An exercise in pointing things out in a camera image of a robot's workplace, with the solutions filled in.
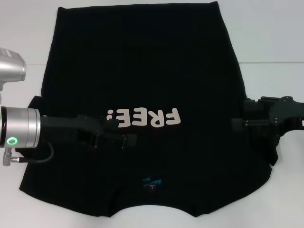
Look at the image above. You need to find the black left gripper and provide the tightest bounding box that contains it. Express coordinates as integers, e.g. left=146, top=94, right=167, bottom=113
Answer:
left=40, top=114, right=138, bottom=152

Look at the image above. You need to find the left arm cable with plug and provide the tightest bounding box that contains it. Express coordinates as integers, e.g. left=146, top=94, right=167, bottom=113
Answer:
left=2, top=142, right=55, bottom=167

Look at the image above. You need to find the black shirt with FREE print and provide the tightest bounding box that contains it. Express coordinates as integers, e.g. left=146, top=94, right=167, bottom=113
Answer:
left=19, top=1, right=280, bottom=213

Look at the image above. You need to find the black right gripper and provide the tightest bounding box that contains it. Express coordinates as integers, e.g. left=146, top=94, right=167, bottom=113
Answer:
left=231, top=95, right=304, bottom=143

